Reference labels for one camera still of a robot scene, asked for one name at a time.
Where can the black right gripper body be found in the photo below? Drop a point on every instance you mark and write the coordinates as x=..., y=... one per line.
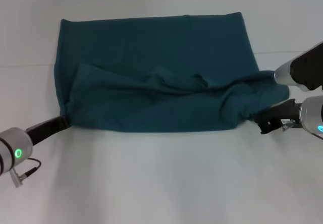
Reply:
x=285, y=115

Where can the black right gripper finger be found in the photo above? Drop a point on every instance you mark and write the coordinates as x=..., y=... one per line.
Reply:
x=263, y=120

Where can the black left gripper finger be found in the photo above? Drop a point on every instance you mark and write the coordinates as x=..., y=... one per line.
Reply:
x=64, y=123

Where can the teal t-shirt with FREE print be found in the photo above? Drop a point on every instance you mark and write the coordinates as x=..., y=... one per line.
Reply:
x=156, y=82

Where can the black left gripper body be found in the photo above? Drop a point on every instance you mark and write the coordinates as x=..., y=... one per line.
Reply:
x=41, y=133

